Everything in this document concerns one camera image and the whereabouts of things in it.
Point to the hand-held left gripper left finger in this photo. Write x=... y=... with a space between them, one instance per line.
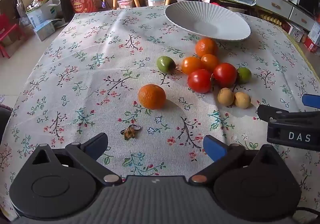
x=96 y=145

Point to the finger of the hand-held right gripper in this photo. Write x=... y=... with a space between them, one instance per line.
x=311 y=101
x=275 y=114

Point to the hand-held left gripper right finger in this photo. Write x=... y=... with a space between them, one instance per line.
x=213 y=147

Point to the tan longan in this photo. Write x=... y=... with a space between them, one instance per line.
x=242 y=99
x=225 y=97

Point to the green jujube fruit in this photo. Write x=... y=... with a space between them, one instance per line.
x=245 y=75
x=165 y=64

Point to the red tomato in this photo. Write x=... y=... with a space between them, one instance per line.
x=225 y=75
x=200 y=81

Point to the large mandarin orange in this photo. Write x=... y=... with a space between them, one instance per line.
x=206 y=48
x=152 y=96

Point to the large orange tomato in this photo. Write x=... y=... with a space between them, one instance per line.
x=191 y=65

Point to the white ribbed plate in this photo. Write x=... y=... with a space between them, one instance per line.
x=207 y=21

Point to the dried brown calyx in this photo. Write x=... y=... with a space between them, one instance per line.
x=130 y=132

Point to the floral tablecloth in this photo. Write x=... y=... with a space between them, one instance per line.
x=100 y=64

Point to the small orange tomato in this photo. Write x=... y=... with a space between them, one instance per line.
x=211 y=60

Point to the white low cabinet drawer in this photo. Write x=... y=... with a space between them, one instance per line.
x=272 y=3
x=302 y=18

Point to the small light blue box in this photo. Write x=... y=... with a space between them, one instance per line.
x=45 y=29

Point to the black chair back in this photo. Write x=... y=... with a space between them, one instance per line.
x=65 y=5

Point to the cardboard box with clutter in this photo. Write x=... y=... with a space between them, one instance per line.
x=41 y=11

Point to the red plastic chair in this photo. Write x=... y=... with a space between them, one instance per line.
x=6 y=31

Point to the clear plastic storage box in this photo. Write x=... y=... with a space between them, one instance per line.
x=125 y=3
x=156 y=0

